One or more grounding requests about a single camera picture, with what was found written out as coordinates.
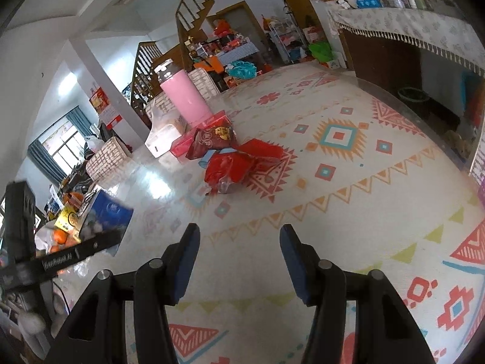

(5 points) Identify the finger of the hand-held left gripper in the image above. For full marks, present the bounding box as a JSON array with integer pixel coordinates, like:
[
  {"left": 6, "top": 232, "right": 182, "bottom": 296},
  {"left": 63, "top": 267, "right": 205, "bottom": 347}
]
[{"left": 76, "top": 231, "right": 126, "bottom": 263}]

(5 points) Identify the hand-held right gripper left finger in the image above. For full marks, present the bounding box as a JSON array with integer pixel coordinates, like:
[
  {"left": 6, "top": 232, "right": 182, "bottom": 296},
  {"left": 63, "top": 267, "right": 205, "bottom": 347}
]
[{"left": 45, "top": 223, "right": 201, "bottom": 364}]

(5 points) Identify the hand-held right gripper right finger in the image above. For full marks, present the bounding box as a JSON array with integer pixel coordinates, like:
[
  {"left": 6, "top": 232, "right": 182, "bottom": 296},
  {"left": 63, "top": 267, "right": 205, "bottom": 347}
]
[{"left": 279, "top": 224, "right": 436, "bottom": 364}]

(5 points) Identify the blue white tissue pack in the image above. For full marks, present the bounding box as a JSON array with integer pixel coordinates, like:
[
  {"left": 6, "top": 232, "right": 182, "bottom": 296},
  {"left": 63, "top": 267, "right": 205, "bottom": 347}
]
[{"left": 78, "top": 190, "right": 134, "bottom": 256}]

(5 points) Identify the light blue packet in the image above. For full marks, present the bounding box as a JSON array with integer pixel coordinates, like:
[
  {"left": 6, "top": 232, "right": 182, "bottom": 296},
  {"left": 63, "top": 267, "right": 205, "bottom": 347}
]
[{"left": 199, "top": 147, "right": 237, "bottom": 167}]

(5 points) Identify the dark red snack bag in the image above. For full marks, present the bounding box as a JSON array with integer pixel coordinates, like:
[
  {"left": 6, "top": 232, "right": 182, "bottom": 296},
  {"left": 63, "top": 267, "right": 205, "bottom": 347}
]
[{"left": 186, "top": 125, "right": 239, "bottom": 160}]

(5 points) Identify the yellow box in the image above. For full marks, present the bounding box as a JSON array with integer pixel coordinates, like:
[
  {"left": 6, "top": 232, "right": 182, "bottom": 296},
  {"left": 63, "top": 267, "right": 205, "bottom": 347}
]
[{"left": 54, "top": 205, "right": 81, "bottom": 233}]

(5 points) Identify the patterned tablecloth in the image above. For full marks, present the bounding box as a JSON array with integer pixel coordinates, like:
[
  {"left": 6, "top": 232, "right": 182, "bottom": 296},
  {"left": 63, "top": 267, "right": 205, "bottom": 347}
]
[{"left": 49, "top": 61, "right": 485, "bottom": 364}]

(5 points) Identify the window with blue curtains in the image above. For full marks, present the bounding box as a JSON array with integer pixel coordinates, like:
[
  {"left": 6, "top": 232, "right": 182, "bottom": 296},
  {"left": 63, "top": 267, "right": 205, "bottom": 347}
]
[{"left": 28, "top": 106, "right": 89, "bottom": 186}]

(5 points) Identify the chair with patterned cover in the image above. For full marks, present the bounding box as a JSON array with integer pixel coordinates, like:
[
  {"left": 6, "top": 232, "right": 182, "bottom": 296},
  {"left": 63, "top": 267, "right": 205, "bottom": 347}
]
[
  {"left": 188, "top": 67, "right": 220, "bottom": 99},
  {"left": 86, "top": 136, "right": 133, "bottom": 180},
  {"left": 145, "top": 94, "right": 179, "bottom": 122}
]

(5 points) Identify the red flat box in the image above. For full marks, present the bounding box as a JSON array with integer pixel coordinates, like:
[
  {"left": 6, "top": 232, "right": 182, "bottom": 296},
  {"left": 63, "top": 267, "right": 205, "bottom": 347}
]
[{"left": 169, "top": 110, "right": 232, "bottom": 157}]

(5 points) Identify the white tissue box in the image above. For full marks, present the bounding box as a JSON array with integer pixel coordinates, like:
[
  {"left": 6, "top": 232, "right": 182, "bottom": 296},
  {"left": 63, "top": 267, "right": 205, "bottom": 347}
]
[{"left": 144, "top": 96, "right": 188, "bottom": 159}]

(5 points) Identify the pink thermos bottle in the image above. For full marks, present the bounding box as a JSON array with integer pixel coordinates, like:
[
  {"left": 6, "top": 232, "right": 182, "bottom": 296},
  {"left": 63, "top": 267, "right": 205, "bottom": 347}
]
[{"left": 153, "top": 59, "right": 215, "bottom": 124}]

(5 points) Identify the wooden staircase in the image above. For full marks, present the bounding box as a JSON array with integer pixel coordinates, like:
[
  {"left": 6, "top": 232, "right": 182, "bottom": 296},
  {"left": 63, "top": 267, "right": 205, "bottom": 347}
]
[{"left": 129, "top": 0, "right": 216, "bottom": 130}]

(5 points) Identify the teal plastic bag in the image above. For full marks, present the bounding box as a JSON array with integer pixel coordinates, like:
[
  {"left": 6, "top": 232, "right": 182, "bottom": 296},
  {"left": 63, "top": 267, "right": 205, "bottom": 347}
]
[{"left": 227, "top": 60, "right": 258, "bottom": 80}]

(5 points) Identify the green waste bin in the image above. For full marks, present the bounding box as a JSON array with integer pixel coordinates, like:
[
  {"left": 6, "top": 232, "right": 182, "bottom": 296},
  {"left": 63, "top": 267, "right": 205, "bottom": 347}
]
[{"left": 398, "top": 87, "right": 430, "bottom": 112}]

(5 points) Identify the green plastic bag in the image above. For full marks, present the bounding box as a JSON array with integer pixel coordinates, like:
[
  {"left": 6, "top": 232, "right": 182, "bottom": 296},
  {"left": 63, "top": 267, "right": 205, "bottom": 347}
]
[{"left": 308, "top": 41, "right": 334, "bottom": 63}]

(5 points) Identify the table with checked cloth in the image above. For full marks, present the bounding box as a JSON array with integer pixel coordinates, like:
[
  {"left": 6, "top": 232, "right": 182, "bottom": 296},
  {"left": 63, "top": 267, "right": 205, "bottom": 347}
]
[{"left": 218, "top": 42, "right": 258, "bottom": 65}]

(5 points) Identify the dark wooden sideboard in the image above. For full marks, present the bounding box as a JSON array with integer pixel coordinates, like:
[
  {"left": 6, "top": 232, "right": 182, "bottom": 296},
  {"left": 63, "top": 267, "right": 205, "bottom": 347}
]
[{"left": 339, "top": 30, "right": 423, "bottom": 84}]

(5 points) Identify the fringed leaf-print cloth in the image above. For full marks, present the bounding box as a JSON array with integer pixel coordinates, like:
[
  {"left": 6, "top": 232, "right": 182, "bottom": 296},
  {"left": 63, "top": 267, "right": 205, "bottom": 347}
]
[{"left": 328, "top": 0, "right": 485, "bottom": 78}]

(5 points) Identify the red wall calendar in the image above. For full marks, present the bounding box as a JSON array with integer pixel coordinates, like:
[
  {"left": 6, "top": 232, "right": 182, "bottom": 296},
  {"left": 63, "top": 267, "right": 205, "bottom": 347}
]
[{"left": 89, "top": 86, "right": 124, "bottom": 127}]

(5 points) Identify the white wire rack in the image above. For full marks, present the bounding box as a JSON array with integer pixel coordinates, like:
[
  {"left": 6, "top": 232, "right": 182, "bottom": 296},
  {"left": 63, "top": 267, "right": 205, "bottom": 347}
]
[{"left": 269, "top": 19, "right": 309, "bottom": 65}]

